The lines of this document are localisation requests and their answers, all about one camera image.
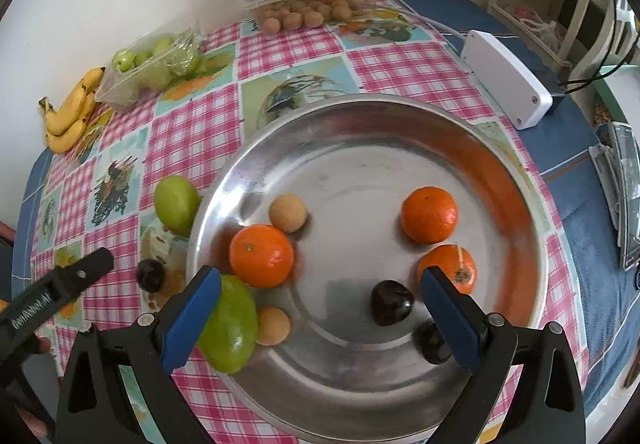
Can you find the white phone holder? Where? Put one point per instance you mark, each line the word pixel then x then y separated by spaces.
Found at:
pixel 602 174

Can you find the black smartphone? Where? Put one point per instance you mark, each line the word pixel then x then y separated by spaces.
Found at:
pixel 629 184

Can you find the white lattice panel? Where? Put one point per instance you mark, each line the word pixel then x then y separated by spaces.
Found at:
pixel 630 19

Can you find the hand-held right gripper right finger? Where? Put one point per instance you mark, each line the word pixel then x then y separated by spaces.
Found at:
pixel 450 319

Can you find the yellow banana bunch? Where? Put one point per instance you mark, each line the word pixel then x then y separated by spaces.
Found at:
pixel 65 129

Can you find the white plastic bag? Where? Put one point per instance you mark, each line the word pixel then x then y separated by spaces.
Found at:
pixel 537 26

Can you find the round steel plate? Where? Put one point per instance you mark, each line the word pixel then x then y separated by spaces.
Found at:
pixel 350 164

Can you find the white power strip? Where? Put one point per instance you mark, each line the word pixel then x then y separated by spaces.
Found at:
pixel 505 74

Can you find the green jujube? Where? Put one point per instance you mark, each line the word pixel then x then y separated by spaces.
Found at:
pixel 232 329
pixel 175 204

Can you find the pile of brown longans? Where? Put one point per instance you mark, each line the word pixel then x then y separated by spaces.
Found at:
pixel 292 19

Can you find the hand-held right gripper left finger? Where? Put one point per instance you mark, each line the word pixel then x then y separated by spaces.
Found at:
pixel 189 319

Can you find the person's left hand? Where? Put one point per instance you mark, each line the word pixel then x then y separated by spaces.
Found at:
pixel 44 345

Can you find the pink checked printed tablecloth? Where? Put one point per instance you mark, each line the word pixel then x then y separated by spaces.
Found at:
pixel 200 134

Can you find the green tray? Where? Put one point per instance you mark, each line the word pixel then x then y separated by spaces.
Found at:
pixel 620 84

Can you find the reddish brown object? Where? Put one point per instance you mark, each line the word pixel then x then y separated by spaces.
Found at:
pixel 5 231

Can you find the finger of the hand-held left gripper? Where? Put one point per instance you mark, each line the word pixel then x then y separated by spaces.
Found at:
pixel 82 274

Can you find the black power adapter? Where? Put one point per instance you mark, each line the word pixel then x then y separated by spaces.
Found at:
pixel 557 96

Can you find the orange tangerine with stem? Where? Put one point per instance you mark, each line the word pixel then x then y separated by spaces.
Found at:
pixel 452 269

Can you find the single brown longan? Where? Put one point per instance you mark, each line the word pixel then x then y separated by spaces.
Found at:
pixel 272 326
pixel 287 213

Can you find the clear bag of green jujubes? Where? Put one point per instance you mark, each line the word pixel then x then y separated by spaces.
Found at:
pixel 145 69

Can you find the dark cherry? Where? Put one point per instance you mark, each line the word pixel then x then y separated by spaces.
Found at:
pixel 430 341
pixel 391 301
pixel 151 275

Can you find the blue tablecloth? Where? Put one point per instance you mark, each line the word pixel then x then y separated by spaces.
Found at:
pixel 585 234

